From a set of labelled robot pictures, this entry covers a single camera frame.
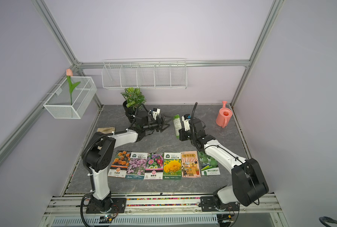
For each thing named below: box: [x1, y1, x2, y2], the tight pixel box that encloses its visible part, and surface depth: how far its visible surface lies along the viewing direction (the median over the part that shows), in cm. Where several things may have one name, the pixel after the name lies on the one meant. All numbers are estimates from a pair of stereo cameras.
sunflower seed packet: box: [162, 152, 182, 180], surface depth 89 cm
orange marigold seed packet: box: [107, 150, 132, 179], surface depth 88 cm
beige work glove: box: [97, 127, 116, 134], surface depth 107 cm
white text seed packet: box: [197, 151, 221, 176], surface depth 88 cm
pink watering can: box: [215, 100, 233, 129], surface depth 104 cm
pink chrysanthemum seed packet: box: [143, 152, 164, 180], surface depth 89 cm
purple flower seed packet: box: [124, 152, 149, 180], surface depth 88 cm
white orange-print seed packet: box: [180, 150, 202, 178], surface depth 89 cm
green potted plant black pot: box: [120, 87, 147, 123], surface depth 95 cm
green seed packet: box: [173, 114, 183, 140], surface depth 88 cm
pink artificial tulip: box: [65, 68, 81, 106], surface depth 85 cm
